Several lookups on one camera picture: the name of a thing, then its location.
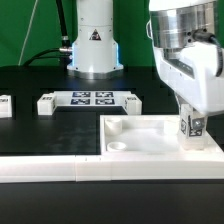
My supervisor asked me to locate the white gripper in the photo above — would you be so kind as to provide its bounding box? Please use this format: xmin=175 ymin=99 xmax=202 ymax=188
xmin=153 ymin=42 xmax=224 ymax=130

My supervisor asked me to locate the white square table top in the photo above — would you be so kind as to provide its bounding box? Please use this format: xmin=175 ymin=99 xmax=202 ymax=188
xmin=100 ymin=115 xmax=222 ymax=157

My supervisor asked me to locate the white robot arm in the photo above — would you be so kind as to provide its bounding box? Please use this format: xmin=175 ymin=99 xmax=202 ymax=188
xmin=67 ymin=0 xmax=224 ymax=116

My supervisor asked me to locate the white L-shaped fence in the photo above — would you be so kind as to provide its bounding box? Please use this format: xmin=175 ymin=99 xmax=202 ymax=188
xmin=0 ymin=151 xmax=224 ymax=183

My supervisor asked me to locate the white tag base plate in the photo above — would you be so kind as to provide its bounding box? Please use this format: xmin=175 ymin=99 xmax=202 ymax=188
xmin=54 ymin=91 xmax=131 ymax=107

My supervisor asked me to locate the black cable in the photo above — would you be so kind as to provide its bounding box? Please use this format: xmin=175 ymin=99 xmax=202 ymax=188
xmin=22 ymin=0 xmax=74 ymax=67

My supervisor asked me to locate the thin white cable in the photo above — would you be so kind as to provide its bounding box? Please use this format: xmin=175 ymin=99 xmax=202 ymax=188
xmin=18 ymin=0 xmax=40 ymax=67

